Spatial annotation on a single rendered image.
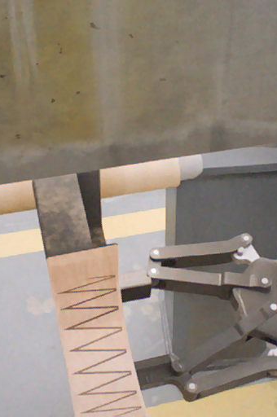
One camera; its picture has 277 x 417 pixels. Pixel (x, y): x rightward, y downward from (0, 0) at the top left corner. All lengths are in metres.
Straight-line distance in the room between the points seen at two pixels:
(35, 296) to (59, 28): 1.85
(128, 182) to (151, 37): 0.24
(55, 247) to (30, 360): 1.54
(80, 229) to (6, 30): 0.19
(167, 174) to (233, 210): 0.99
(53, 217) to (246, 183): 1.04
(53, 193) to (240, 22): 0.20
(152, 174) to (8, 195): 0.10
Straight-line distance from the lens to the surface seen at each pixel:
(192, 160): 0.51
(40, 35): 0.26
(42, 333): 2.00
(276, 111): 0.31
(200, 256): 0.66
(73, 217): 0.43
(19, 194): 0.49
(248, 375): 0.61
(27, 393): 1.90
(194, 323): 1.76
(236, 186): 1.45
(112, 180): 0.50
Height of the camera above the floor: 1.58
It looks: 43 degrees down
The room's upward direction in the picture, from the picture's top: 1 degrees counter-clockwise
